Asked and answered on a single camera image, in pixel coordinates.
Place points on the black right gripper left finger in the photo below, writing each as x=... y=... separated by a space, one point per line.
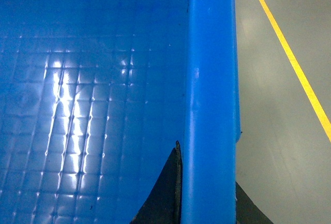
x=164 y=202

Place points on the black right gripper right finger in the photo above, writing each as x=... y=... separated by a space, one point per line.
x=246 y=211

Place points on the large blue plastic crate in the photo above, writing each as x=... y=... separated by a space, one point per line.
x=95 y=95

